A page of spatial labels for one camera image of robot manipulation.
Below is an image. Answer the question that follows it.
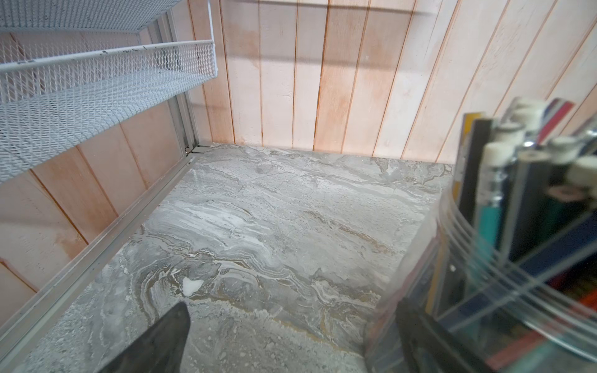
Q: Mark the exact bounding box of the clear cup of pencils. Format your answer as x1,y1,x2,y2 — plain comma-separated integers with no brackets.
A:
364,97,596,372

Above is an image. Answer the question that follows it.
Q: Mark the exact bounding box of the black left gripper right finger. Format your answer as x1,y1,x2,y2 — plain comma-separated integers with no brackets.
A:
395,300,494,372

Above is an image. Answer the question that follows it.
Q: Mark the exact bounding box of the white wire mesh shelf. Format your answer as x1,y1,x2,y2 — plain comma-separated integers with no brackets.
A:
1,1,219,181

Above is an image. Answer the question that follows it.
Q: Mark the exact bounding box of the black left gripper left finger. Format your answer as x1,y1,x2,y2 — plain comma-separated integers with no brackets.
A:
99,302,191,373

